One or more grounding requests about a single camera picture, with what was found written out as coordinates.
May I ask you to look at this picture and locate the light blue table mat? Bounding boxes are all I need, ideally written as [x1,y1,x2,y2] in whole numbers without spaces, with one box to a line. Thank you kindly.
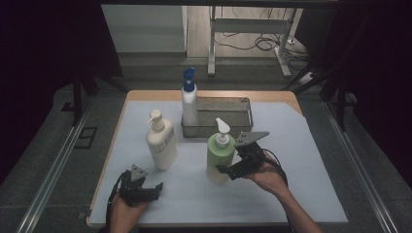
[88,100,349,226]

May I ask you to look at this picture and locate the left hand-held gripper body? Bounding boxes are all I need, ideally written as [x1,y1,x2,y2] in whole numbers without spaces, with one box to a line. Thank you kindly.
[119,163,157,208]

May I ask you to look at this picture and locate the dark curtain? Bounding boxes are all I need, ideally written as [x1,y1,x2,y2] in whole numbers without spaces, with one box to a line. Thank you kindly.
[293,0,412,183]
[0,0,124,183]

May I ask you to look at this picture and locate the person's left hand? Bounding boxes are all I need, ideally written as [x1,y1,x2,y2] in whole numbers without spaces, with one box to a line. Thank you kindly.
[110,194,149,229]

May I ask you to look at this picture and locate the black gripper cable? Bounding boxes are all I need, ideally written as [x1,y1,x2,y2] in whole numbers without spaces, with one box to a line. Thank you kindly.
[105,170,131,233]
[261,148,290,188]

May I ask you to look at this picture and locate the white board panel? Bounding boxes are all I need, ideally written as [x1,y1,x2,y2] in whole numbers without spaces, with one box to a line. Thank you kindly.
[100,4,189,54]

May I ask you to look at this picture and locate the green pump bottle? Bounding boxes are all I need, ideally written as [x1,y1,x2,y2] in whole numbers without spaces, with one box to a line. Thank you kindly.
[206,116,237,184]

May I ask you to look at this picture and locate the black stand legs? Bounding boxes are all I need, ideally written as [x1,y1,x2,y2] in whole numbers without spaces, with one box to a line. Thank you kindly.
[281,63,358,132]
[71,71,128,127]

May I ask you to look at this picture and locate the black floor cables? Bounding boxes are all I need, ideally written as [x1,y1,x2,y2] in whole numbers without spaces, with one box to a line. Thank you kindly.
[213,7,310,63]

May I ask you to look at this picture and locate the white spray bottle blue top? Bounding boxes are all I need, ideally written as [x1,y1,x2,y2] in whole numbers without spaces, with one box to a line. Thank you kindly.
[181,66,199,128]

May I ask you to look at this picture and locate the white metal stand frame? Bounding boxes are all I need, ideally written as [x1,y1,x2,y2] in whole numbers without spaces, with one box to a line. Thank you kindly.
[207,5,292,79]

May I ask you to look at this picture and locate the aluminium floor rail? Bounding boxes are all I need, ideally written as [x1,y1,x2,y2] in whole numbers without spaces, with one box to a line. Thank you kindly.
[323,99,400,233]
[16,96,95,233]

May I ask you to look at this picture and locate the grey metal basket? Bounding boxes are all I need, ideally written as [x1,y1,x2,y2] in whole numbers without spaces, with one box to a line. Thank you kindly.
[180,96,255,140]

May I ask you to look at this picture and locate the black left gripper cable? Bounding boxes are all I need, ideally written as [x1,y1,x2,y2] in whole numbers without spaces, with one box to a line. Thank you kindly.
[105,170,131,233]

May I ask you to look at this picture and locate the person's right hand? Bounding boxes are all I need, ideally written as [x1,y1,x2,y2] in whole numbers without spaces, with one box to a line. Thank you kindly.
[242,152,290,199]

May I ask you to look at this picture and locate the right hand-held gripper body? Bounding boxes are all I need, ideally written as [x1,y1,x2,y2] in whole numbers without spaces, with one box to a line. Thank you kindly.
[234,130,270,177]

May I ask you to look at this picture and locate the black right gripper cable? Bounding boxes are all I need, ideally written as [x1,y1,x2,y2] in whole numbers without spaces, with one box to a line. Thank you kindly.
[261,148,290,188]

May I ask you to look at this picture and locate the cream pump bottle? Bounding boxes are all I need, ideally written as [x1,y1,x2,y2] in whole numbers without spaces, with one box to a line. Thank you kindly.
[145,109,179,172]

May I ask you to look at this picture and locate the white power strip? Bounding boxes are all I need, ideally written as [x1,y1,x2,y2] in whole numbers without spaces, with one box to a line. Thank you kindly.
[299,71,317,86]

